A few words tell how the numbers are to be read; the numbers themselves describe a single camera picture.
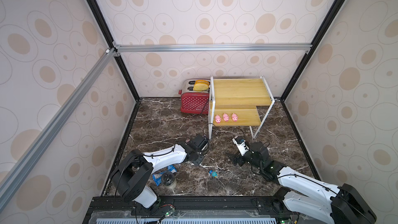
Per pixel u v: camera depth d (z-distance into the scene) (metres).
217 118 0.86
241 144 0.71
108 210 0.76
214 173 0.83
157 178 0.81
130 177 0.43
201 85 0.99
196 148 0.67
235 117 0.87
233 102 0.74
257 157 0.63
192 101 1.03
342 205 0.41
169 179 0.72
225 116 0.86
